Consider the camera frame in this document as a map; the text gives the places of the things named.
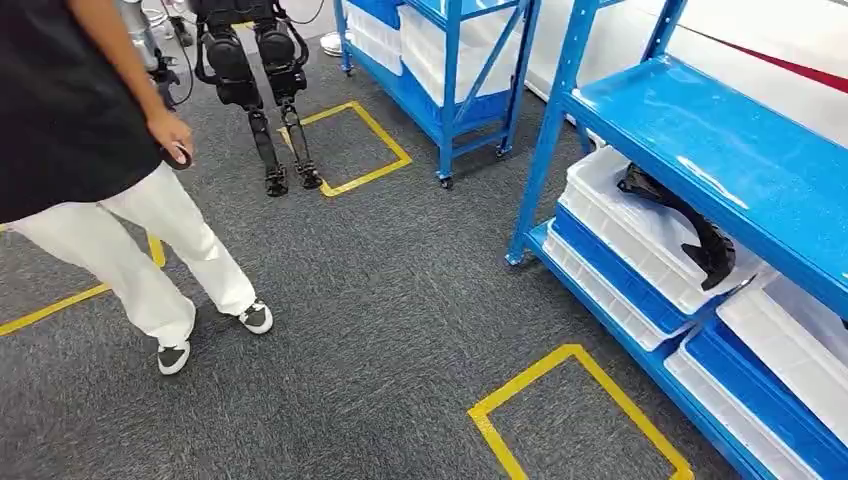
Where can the black handheld controller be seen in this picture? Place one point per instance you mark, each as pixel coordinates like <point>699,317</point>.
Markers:
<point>180,159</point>

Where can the person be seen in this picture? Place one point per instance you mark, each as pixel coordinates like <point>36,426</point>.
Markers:
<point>66,99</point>

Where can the black curved plastic part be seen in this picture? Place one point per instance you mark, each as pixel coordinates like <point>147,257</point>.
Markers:
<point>712,245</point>

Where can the grey metal cylinder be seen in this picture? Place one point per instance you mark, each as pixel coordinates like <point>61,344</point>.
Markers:
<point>139,33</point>

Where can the red barrier belt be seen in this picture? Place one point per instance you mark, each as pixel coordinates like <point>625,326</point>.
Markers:
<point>808,69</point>

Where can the white round base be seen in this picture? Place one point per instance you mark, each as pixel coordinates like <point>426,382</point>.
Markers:
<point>333,43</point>

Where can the black humanoid robot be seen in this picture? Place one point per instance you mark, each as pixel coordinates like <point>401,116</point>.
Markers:
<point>228,60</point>

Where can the yellow floor tape square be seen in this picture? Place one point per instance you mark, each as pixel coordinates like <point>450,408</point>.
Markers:
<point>523,381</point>
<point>381,136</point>

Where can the blue metal shelf rack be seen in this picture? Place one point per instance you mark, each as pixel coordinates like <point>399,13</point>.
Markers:
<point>729,152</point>
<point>450,79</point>

